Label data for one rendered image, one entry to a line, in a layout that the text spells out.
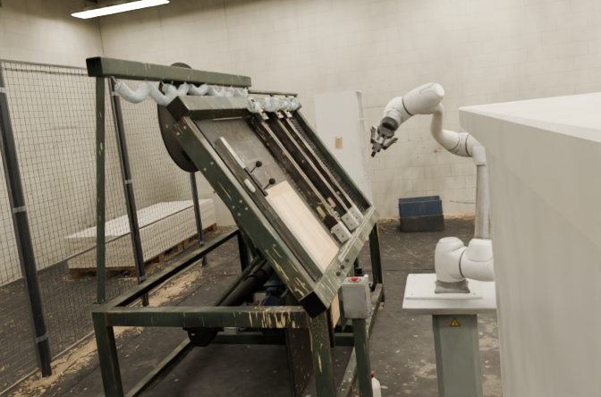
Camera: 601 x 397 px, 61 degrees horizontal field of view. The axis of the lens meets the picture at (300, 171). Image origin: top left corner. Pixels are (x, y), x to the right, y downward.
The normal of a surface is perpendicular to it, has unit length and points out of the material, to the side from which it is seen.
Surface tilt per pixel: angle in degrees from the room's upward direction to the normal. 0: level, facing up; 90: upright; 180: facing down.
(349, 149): 90
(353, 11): 90
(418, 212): 90
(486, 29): 90
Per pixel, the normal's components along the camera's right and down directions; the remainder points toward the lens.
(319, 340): -0.27, 0.13
